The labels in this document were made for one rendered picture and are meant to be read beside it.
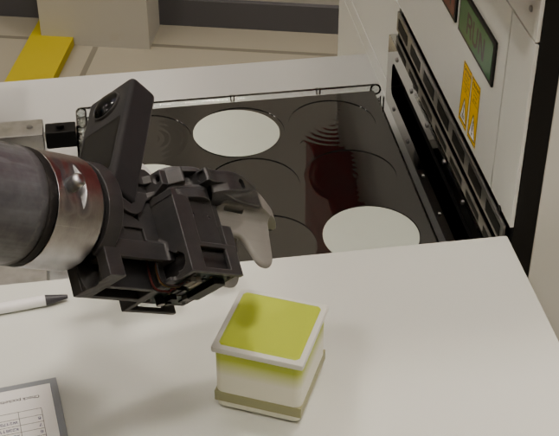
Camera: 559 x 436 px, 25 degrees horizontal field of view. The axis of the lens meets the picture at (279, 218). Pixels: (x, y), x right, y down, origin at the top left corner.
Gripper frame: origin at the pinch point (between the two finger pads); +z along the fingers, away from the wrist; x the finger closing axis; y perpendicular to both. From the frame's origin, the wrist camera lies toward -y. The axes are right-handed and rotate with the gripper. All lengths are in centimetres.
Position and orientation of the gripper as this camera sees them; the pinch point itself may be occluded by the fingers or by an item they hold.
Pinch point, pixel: (257, 216)
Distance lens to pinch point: 97.5
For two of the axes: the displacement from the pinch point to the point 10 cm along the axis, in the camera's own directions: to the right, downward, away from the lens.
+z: 6.2, 1.0, 7.8
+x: 7.4, -4.3, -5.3
